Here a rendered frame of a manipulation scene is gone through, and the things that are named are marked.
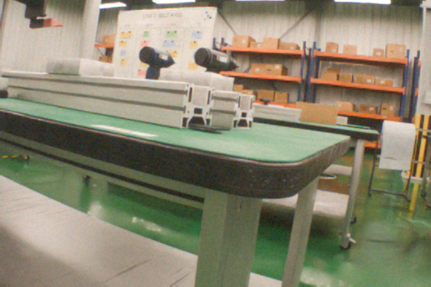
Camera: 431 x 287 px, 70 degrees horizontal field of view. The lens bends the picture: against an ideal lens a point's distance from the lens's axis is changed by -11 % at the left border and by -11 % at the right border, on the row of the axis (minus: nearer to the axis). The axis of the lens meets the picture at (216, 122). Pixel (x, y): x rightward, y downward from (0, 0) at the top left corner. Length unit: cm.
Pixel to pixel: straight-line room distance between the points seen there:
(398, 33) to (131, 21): 864
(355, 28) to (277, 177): 1122
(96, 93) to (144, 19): 387
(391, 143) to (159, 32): 309
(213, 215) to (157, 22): 411
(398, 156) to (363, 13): 793
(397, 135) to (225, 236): 381
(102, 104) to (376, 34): 1095
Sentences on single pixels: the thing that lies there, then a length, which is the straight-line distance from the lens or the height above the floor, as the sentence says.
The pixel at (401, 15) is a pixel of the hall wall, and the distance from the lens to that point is 1167.
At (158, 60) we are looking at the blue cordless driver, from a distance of 119.
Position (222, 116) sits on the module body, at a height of 81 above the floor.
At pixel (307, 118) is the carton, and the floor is 81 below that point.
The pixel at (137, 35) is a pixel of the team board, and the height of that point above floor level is 160.
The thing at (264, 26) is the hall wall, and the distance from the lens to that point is 1218.
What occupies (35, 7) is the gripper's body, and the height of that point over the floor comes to 101.
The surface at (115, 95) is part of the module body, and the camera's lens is 75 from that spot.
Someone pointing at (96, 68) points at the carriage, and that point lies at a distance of 89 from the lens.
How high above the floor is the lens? 83
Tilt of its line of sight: 3 degrees down
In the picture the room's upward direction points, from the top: 7 degrees clockwise
